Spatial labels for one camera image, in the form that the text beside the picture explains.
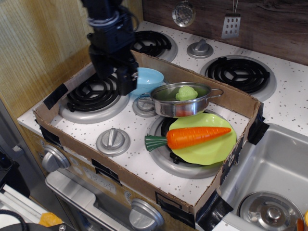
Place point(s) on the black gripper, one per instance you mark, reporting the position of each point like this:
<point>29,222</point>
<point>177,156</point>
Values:
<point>122,61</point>

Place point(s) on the orange toy carrot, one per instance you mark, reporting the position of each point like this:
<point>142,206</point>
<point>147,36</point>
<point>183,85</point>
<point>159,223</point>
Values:
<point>180,138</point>

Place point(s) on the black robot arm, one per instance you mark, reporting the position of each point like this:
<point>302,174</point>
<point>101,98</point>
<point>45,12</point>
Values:
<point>111,41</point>

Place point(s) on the light green plastic plate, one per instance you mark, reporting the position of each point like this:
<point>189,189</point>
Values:
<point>209,152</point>

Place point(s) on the light blue plastic bowl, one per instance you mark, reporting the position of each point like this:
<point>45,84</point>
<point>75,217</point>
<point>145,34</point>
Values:
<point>148,80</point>

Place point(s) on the silver middle stove knob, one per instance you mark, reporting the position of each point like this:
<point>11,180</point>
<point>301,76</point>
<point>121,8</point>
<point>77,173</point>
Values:
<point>143,109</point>

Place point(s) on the silver stove knob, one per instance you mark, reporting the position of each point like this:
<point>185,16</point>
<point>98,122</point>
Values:
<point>143,109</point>
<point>113,142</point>
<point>200,49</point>

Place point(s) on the front left black burner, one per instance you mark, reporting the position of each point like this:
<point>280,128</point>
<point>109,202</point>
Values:
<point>94,101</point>

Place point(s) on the black burner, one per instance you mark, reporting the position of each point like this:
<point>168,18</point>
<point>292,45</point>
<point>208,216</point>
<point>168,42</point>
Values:
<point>156,44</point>
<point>94,101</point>
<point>245,73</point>
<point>173,164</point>

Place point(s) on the back left black burner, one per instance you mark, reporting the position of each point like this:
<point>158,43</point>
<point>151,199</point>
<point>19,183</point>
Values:
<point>156,44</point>

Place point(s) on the small steel pot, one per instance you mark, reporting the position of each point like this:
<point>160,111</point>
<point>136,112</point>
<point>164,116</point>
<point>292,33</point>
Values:
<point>165,103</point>

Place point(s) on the green toy vegetable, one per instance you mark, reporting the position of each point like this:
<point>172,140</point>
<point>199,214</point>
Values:
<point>186,93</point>

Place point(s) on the silver front stove knob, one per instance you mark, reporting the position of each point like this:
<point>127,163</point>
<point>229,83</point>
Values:
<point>113,142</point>

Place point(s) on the silver back stove knob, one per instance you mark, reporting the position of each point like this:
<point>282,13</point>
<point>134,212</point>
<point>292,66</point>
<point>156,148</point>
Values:
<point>200,49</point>

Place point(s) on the hanging metal strainer ladle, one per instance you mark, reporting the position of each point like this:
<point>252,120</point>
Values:
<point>183,14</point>

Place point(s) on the front right black burner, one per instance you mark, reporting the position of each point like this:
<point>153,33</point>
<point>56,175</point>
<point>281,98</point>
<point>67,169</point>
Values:
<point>173,164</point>

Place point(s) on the silver left oven knob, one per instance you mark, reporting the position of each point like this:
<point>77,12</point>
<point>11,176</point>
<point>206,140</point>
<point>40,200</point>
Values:
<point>54,159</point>

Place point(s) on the silver oven knob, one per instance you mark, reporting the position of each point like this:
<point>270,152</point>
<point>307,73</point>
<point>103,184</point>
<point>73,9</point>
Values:
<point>144,217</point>
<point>54,159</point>

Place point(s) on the hanging metal slotted spatula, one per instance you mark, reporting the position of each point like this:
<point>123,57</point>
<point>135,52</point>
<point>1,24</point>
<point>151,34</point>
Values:
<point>231,25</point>

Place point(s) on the back right black burner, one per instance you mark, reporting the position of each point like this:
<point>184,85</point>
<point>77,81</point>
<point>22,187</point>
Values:
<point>245,73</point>

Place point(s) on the silver right oven knob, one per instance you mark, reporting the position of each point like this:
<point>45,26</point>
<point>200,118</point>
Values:
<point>144,217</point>

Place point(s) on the orange yellow cloth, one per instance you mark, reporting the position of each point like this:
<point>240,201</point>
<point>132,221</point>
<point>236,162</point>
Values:
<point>49,219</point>

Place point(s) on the steel sink basin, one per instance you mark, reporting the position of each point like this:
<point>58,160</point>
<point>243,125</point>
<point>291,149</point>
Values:
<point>278,163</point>

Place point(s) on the steel pot lid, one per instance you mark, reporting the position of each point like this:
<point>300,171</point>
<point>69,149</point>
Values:
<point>271,211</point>

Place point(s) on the silver oven door handle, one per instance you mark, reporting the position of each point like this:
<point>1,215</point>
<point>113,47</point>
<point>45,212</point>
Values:
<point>92,209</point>

